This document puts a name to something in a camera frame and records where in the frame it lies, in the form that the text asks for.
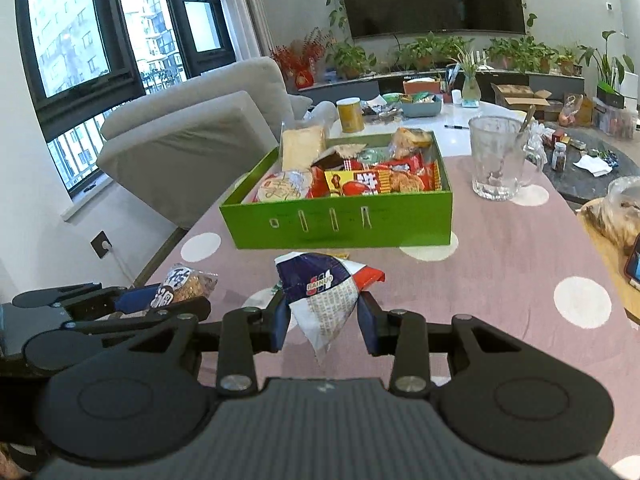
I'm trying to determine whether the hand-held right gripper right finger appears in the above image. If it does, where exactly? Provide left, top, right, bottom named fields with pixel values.
left=357, top=291, right=518, bottom=396

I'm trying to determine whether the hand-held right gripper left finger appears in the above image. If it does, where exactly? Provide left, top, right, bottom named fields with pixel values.
left=127, top=291, right=292, bottom=395

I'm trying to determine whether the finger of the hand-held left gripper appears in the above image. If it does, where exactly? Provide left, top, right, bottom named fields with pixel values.
left=12, top=284, right=162, bottom=312
left=61, top=296, right=212, bottom=335

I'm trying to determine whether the clear cookie packet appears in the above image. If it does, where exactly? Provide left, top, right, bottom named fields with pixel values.
left=149, top=263, right=219, bottom=312

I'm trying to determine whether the blue white snack packet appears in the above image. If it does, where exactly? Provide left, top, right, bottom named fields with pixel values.
left=274, top=251, right=387, bottom=365

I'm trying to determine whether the green cardboard box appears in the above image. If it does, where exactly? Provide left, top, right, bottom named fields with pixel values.
left=220, top=131, right=454, bottom=251

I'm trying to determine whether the mint green snack packet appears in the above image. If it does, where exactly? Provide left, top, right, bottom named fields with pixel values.
left=357, top=147, right=397, bottom=164

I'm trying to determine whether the clear toast bread packet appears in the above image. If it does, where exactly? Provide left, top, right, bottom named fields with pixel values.
left=280, top=125, right=329, bottom=172

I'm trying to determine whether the round biscuit packet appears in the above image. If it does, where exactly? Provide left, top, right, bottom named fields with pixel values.
left=256, top=170, right=314, bottom=204

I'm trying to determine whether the pink dotted tablecloth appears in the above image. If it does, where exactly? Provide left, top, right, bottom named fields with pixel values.
left=135, top=155, right=640, bottom=480

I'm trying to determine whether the yellow red snack packet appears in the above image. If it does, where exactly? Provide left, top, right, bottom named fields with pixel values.
left=324, top=169, right=394, bottom=198

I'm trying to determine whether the red noodle snack packet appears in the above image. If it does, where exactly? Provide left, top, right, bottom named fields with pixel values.
left=390, top=159, right=444, bottom=194

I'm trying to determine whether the beige armchair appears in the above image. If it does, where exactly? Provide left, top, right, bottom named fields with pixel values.
left=96, top=56, right=336, bottom=231

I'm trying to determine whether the brown snack packet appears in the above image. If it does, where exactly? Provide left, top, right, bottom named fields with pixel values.
left=312, top=144, right=369, bottom=171

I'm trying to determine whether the golden bread snack packet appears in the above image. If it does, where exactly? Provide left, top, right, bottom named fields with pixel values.
left=390, top=127, right=434, bottom=161

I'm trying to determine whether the white round table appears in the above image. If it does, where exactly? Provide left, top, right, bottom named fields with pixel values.
left=320, top=100, right=547, bottom=159

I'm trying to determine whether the glass mug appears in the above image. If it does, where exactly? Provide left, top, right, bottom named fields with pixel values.
left=468, top=116, right=544, bottom=202

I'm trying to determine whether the yellow can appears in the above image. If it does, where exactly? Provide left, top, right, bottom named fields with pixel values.
left=336, top=97, right=362, bottom=134

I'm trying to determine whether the teal plastic basket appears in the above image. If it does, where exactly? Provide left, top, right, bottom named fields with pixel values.
left=400, top=94, right=444, bottom=119

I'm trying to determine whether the wooden round tray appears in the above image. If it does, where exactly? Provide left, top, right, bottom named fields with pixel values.
left=577, top=197, right=640, bottom=326

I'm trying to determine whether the crumpled clear plastic bag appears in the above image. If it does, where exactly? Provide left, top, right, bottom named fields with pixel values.
left=529, top=120, right=552, bottom=162

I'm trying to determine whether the dark round table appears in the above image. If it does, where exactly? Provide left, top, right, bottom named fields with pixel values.
left=542, top=127, right=640, bottom=207

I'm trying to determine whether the glass vase with plant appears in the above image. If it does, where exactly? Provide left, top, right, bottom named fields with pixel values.
left=450, top=45, right=489, bottom=109

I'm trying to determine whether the potted green plant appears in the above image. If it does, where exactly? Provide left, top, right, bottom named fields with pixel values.
left=327, top=40, right=377, bottom=81
left=485, top=35, right=557, bottom=74
left=395, top=32, right=474, bottom=72
left=555, top=46, right=584, bottom=77

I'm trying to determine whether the black framed window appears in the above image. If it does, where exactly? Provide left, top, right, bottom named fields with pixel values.
left=15, top=0, right=237, bottom=202

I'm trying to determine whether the red flower decoration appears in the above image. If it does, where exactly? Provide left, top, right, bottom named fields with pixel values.
left=269, top=27, right=334, bottom=92

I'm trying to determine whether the red cased phone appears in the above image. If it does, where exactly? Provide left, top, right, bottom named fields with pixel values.
left=624, top=232, right=640, bottom=292

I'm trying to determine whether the clear plastic food bag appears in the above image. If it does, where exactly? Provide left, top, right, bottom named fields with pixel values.
left=582, top=175, right=640, bottom=257

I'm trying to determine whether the open cardboard box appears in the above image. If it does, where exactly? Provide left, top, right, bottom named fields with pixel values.
left=491, top=82, right=554, bottom=112

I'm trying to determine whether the white tissue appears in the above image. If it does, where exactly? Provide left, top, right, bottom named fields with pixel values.
left=572, top=154, right=614, bottom=177

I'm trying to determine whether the grey television console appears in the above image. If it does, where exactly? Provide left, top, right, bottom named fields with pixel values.
left=295, top=70, right=586, bottom=107

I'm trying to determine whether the white curtain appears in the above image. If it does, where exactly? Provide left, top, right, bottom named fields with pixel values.
left=210, top=0, right=275, bottom=62

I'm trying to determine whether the tall leafy potted plant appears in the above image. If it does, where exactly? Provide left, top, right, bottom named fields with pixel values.
left=579, top=30, right=635, bottom=96

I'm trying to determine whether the black wall socket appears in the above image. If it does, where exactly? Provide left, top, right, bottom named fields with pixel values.
left=91, top=231, right=114, bottom=260

